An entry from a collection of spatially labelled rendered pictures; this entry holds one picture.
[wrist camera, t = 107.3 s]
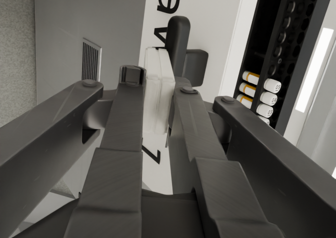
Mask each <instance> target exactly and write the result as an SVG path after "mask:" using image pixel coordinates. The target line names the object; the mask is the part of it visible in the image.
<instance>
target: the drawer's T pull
mask: <svg viewBox="0 0 336 238"><path fill-rule="evenodd" d="M190 29H191V24H190V21H189V19H188V18H187V17H185V16H180V15H175V16H172V17H171V18H170V19H169V21H168V24H167V31H166V38H165V45H164V49H166V50H167V51H168V55H169V59H170V63H171V67H172V71H173V75H174V76H176V77H183V78H186V79H188V80H189V81H190V84H191V86H192V87H198V86H202V84H203V81H204V76H205V71H206V66H207V62H208V57H209V54H208V53H207V52H206V51H204V50H201V49H187V46H188V40H189V34H190Z"/></svg>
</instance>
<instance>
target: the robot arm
mask: <svg viewBox="0 0 336 238"><path fill-rule="evenodd" d="M101 129H105V130H104V133H103V137H102V140H101V144H100V147H99V148H98V147H96V148H95V151H94V154H93V157H92V160H91V163H90V167H89V170H88V173H87V176H86V179H85V182H84V185H83V189H82V192H81V195H80V198H77V199H75V200H73V201H71V202H69V203H67V204H65V205H64V206H62V207H60V208H59V209H57V210H56V211H54V212H52V213H51V214H49V215H48V216H46V217H44V218H43V219H41V220H40V221H38V222H36V223H35V224H33V225H31V226H30V227H28V228H27V229H25V230H23V231H22V232H20V233H19V234H17V235H15V236H14V237H12V238H336V179H335V178H334V177H333V176H332V175H330V174H329V173H328V172H327V171H325V170H324V169H323V168H322V167H320V166H319V165H318V164H317V163H315V162H314V161H313V160H312V159H310V158H309V157H308V156H307V155H306V154H304V153H303V152H302V151H301V150H299V149H298V148H297V147H296V146H294V145H293V144H292V143H291V142H289V141H288V140H287V139H286V138H284V137H283V136H282V135H281V134H279V133H278V132H277V131H276V130H275V129H273V128H272V127H271V126H270V125H268V124H267V123H266V122H265V121H263V120H262V119H260V118H259V117H258V116H257V115H255V114H254V113H253V112H252V111H250V110H249V109H248V108H247V107H246V106H244V105H243V104H242V103H241V102H239V101H238V100H236V99H234V98H232V97H230V96H217V97H215V99H214V102H213V103H210V102H206V101H203V99H202V97H201V94H200V93H199V92H198V91H197V90H196V89H193V88H192V86H191V83H190V81H189V80H188V79H186V78H183V77H176V76H174V74H173V70H172V66H171V62H170V58H169V54H168V51H167V50H166V49H161V48H159V49H158V50H157V49H156V48H154V47H148V48H146V50H145V58H144V67H140V66H136V65H122V66H121V67H120V69H119V80H118V86H117V89H114V90H104V85H103V84H102V83H100V82H98V81H94V80H91V79H84V80H80V81H77V82H75V83H74V84H72V85H70V86H69V87H67V88H65V89H64V90H62V91H60V92H59V93H57V94H55V95H54V96H52V97H50V98H49V99H47V100H46V101H44V102H42V103H41V104H39V105H37V106H36V107H34V108H32V109H31V110H29V111H27V112H26V113H24V114H22V115H21V116H19V117H17V118H16V119H14V120H12V121H10V122H9V123H7V124H5V125H4V126H2V127H0V238H9V237H10V236H11V235H12V234H13V233H14V231H15V230H16V229H17V228H18V227H19V226H20V225H21V223H22V222H23V221H24V220H25V219H26V218H27V217H28V216H29V214H30V213H31V212H32V211H33V210H34V209H35V208H36V207H37V205H38V204H39V203H40V202H41V201H42V200H43V199H44V197H45V196H46V195H47V194H48V193H49V192H50V191H51V190H52V188H53V187H54V186H55V185H56V184H57V183H58V182H59V181H60V179H61V178H62V177H63V176H64V175H65V174H66V173H67V171H68V170H69V169H70V168H71V167H72V166H73V165H74V164H75V162H76V161H77V160H78V159H79V158H80V157H81V156H82V155H83V153H84V152H85V151H86V150H87V149H88V148H89V147H90V145H91V144H92V143H93V142H94V141H95V140H96V139H97V138H98V136H99V135H100V133H101ZM167 130H168V132H167ZM151 131H153V132H154V133H155V134H161V135H164V134H165V133H167V138H166V143H165V148H167V147H168V151H169V161H170V172H171V182H172V193H173V195H165V194H161V193H157V192H153V191H149V190H146V189H142V174H143V152H142V137H143V132H144V133H150V132H151Z"/></svg>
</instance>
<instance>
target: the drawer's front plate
mask: <svg viewBox="0 0 336 238"><path fill-rule="evenodd" d="M161 1H162V3H163V5H164V6H165V7H167V5H168V0H161ZM175 3H176V0H171V4H170V8H173V7H174V5H175ZM256 4H257V0H180V1H179V6H178V9H177V10H176V12H175V13H172V14H169V13H165V12H161V11H158V10H157V6H158V5H160V4H159V0H146V2H145V11H144V19H143V28H142V37H141V45H140V54H139V63H138V66H140V67H144V61H145V53H146V48H148V47H164V46H165V44H164V43H163V42H162V41H161V40H160V39H159V38H157V37H156V36H155V35H154V29H155V28H160V27H167V26H168V22H169V19H170V18H171V17H172V16H175V15H180V16H185V17H187V18H188V19H189V21H190V33H189V38H188V44H187V49H201V50H204V51H206V52H207V53H208V60H207V65H206V70H205V75H204V79H203V84H202V86H198V87H192V88H193V89H196V90H197V91H198V92H199V93H200V94H201V97H202V99H203V101H206V102H210V103H214V99H215V97H217V96H230V97H233V95H234V91H235V87H236V83H237V79H238V75H239V71H240V67H241V63H242V59H243V55H244V51H245V47H246V43H247V39H248V35H249V31H250V28H251V24H252V20H253V16H254V12H255V8H256ZM168 128H169V126H168ZM168 128H167V133H165V134H164V135H161V134H155V132H153V131H151V132H150V133H144V132H143V133H142V137H143V141H142V145H143V146H144V147H146V148H147V149H148V150H149V151H150V152H151V153H152V154H154V155H155V156H156V157H157V150H159V151H160V164H158V163H157V162H156V161H154V160H153V159H152V158H151V157H150V156H149V155H148V154H147V153H145V152H144V151H143V150H141V151H142V152H143V161H142V181H143V182H144V183H145V184H146V185H147V186H148V187H149V188H150V189H151V190H152V191H153V192H157V193H161V194H165V195H173V188H172V178H171V168H170V157H169V147H167V148H165V145H166V139H167V134H168Z"/></svg>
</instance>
